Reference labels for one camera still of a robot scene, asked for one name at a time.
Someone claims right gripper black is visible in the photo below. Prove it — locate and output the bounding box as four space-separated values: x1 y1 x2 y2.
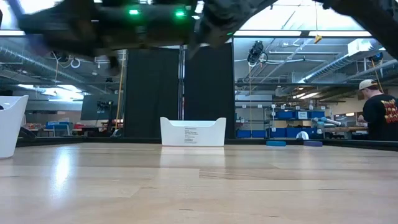
18 2 150 75

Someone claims dark monitor screen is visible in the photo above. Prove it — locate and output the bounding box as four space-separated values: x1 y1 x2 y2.
80 94 122 121

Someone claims black screen panel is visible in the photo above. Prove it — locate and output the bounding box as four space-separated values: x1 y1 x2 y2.
124 48 180 139
183 42 236 139

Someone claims plain white plastic bin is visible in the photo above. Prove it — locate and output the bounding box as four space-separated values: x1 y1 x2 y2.
0 95 29 159

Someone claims metal screen hinge pole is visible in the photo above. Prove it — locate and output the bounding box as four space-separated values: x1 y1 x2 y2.
178 46 187 121

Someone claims white bin with label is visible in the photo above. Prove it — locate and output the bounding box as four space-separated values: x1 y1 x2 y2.
159 116 227 147

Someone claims black hanging equipment cluster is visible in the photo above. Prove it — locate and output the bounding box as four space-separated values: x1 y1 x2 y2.
247 40 269 65

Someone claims person's white cap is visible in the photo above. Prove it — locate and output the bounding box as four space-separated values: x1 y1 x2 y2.
359 79 379 91

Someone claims person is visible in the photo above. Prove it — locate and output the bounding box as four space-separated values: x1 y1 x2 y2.
357 79 398 141

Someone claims silver ventilation duct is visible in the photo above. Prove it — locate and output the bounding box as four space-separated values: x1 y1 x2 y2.
298 52 398 85
0 46 88 86

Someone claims yellow hanging cord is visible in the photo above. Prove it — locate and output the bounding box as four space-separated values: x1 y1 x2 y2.
114 49 127 130

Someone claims camera on tripod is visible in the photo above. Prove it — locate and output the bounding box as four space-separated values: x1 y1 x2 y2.
96 100 115 136

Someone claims black aluminium table frame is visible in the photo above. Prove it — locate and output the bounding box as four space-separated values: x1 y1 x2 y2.
17 136 398 152

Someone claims black overhead frame beam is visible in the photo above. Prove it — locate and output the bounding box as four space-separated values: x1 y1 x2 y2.
231 29 374 39

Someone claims white rectangular air duct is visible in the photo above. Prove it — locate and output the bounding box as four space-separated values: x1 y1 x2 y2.
347 39 384 57

